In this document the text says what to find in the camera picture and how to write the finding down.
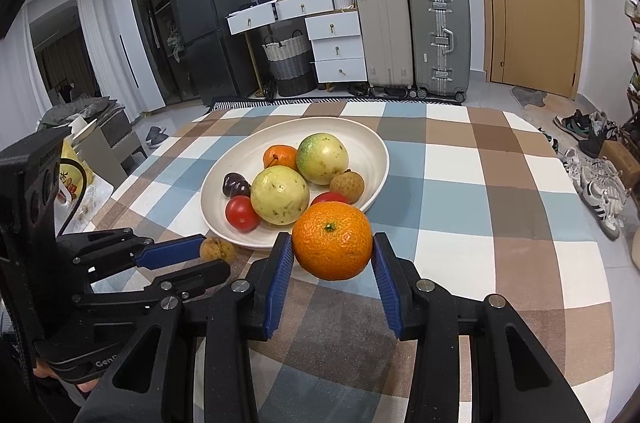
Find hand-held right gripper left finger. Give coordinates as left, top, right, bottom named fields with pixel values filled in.
left=75, top=231, right=296, bottom=423

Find red tomato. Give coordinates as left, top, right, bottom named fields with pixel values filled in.
left=310, top=191, right=351, bottom=207
left=224, top=195, right=262, bottom=233

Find dark glass cabinet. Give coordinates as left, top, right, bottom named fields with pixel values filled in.
left=122, top=0, right=201, bottom=104

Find large orange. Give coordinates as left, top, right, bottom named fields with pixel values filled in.
left=291, top=200, right=374, bottom=282

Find cream round plate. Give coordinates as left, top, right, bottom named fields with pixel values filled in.
left=200, top=117, right=390, bottom=252

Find cardboard box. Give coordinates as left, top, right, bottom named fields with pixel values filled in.
left=598, top=140, right=640, bottom=190

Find grey white woven basket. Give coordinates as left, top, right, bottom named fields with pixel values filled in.
left=262, top=30, right=317, bottom=98

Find green yellow citrus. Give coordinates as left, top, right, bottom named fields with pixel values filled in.
left=295, top=133, right=350, bottom=186

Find grey door rug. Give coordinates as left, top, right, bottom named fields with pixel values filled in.
left=510, top=85, right=562, bottom=110

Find yellow green guava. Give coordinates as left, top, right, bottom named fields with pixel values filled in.
left=250, top=166, right=311, bottom=226

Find silver suitcase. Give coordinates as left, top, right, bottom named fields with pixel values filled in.
left=408, top=0, right=472, bottom=102

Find scattered sneakers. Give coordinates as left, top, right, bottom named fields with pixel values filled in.
left=537, top=108, right=632, bottom=240

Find wooden door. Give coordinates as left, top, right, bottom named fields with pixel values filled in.
left=467, top=0, right=587, bottom=100

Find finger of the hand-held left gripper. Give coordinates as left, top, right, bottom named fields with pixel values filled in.
left=57, top=229, right=207, bottom=284
left=72, top=259, right=232, bottom=321

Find person's left hand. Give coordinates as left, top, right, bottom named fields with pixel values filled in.
left=31, top=363, right=98, bottom=406

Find brown longan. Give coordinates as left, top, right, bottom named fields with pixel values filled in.
left=199, top=237, right=237, bottom=265
left=329, top=170, right=366, bottom=204

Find dark purple plum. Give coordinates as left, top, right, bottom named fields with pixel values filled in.
left=222, top=172, right=252, bottom=198

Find small orange mandarin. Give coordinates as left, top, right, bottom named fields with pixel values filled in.
left=263, top=144, right=299, bottom=171

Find white drawer cabinet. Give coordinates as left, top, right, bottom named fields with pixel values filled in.
left=226, top=0, right=369, bottom=84

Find dark fridge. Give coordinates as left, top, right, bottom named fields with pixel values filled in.
left=164, top=0, right=262, bottom=106

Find checkered tablecloth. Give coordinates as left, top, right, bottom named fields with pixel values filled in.
left=87, top=100, right=616, bottom=423

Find yellow snack bag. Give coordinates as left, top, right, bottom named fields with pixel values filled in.
left=57, top=140, right=97, bottom=235

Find striped floor mat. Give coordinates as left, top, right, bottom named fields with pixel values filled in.
left=212, top=95, right=453, bottom=107

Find beige suitcase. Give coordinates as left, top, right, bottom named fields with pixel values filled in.
left=355, top=0, right=417, bottom=97

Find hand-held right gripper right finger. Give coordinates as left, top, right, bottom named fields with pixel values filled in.
left=372, top=231, right=593, bottom=423

